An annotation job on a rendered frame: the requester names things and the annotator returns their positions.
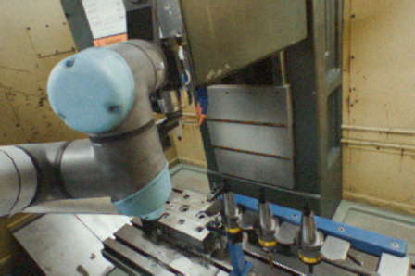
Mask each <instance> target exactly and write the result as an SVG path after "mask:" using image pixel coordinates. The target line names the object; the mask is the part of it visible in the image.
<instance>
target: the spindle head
mask: <svg viewBox="0 0 415 276"><path fill-rule="evenodd" d="M59 1H60V3H61V6H62V8H63V12H64V14H65V18H66V20H67V23H68V24H69V29H70V33H71V35H72V37H73V41H74V43H75V46H76V48H77V51H78V53H79V52H81V51H82V50H84V49H86V48H90V47H94V46H95V45H94V41H95V40H98V39H105V38H107V37H114V36H117V35H123V34H126V32H123V33H116V34H113V35H108V36H104V37H98V38H95V39H94V36H93V34H92V29H91V27H90V23H89V21H88V18H87V16H86V11H85V9H84V5H83V3H82V0H59ZM177 4H178V7H179V13H180V16H181V23H182V32H183V34H186V38H187V42H188V44H187V45H186V51H187V54H188V60H189V63H190V70H191V72H192V79H193V82H194V88H195V90H198V89H201V88H203V87H205V86H207V85H210V84H211V83H213V82H217V81H218V80H219V79H222V78H224V77H227V76H228V75H231V74H233V73H235V72H236V71H239V70H240V69H243V68H247V67H248V66H251V65H252V64H256V63H257V62H259V61H260V60H263V59H265V58H267V57H269V56H272V55H275V54H276V53H280V52H281V51H283V50H285V49H287V48H289V47H291V46H293V45H296V44H299V43H301V42H304V41H305V40H307V38H306V36H307V12H306V0H177ZM157 8H158V16H159V23H160V29H161V31H162V37H164V36H168V35H167V32H166V26H165V23H164V18H163V15H162V12H161V6H160V3H159V0H157Z"/></svg>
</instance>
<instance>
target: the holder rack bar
mask: <svg viewBox="0 0 415 276"><path fill-rule="evenodd" d="M233 195H234V199H235V201H236V204H237V205H238V206H240V207H241V208H242V212H244V211H245V210H246V209H251V210H254V211H258V200H257V199H255V198H250V197H247V196H243V195H240V194H235V193H233ZM270 207H271V210H272V214H273V216H274V217H276V218H277V219H278V221H279V224H281V223H282V221H284V220H286V221H290V222H292V223H296V224H298V225H300V220H301V216H302V212H300V211H297V210H294V209H291V208H288V207H282V206H277V205H274V204H270ZM315 221H316V223H317V229H318V231H321V233H322V234H323V238H325V236H326V235H327V234H332V235H334V236H338V237H341V238H345V239H347V240H349V241H351V245H350V246H351V247H353V248H357V249H359V250H363V251H365V252H369V253H371V254H374V255H376V256H379V255H380V252H381V251H385V252H390V253H392V254H396V255H398V256H401V257H405V255H406V252H407V241H403V240H401V239H396V238H394V237H390V236H387V235H382V234H379V233H378V232H372V231H367V230H365V229H360V228H358V227H353V226H351V225H346V224H344V223H340V222H338V221H333V220H327V219H325V218H320V217H317V216H315Z"/></svg>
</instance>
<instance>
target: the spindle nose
mask: <svg viewBox="0 0 415 276"><path fill-rule="evenodd" d="M163 93H164V98H163V99H162V100H156V101H149V102H150V104H151V107H152V108H153V113H155V114H164V113H171V112H174V111H179V110H181V109H185V108H186V107H189V106H190V105H191V104H192V103H193V96H192V91H180V90H171V91H164V92H163Z"/></svg>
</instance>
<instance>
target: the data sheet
mask: <svg viewBox="0 0 415 276"><path fill-rule="evenodd" d="M82 3H83V5H84V9H85V11H86V16H87V18H88V21H89V23H90V27H91V29H92V34H93V36H94V39H95V38H98V37H104V36H108V35H113V34H116V33H123V32H126V17H125V8H124V4H123V1H122V0H82Z"/></svg>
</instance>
